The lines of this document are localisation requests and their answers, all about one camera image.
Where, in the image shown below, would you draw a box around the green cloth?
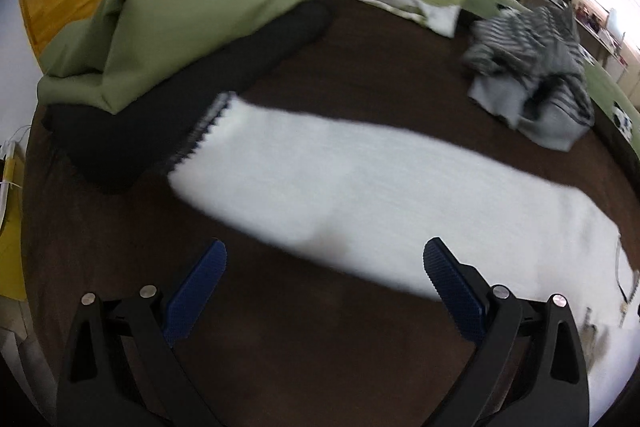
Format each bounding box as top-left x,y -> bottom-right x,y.
37,0 -> 321,115

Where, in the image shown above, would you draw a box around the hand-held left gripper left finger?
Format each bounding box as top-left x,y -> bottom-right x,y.
56,239 -> 227,427

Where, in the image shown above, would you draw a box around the yellow board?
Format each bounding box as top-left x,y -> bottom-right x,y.
0,162 -> 28,303

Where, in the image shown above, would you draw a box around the white fluffy garment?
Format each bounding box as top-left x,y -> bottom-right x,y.
167,92 -> 640,330

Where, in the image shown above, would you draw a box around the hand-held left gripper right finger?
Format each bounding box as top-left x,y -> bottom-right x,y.
423,237 -> 591,427

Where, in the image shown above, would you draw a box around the white cables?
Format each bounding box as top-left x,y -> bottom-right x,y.
0,124 -> 31,218

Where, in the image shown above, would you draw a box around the black cloth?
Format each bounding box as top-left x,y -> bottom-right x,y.
42,1 -> 333,195

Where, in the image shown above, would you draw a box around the grey striped garment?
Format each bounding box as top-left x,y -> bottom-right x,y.
461,6 -> 596,152

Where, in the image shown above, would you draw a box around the white side desk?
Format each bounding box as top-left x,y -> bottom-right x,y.
550,0 -> 640,75

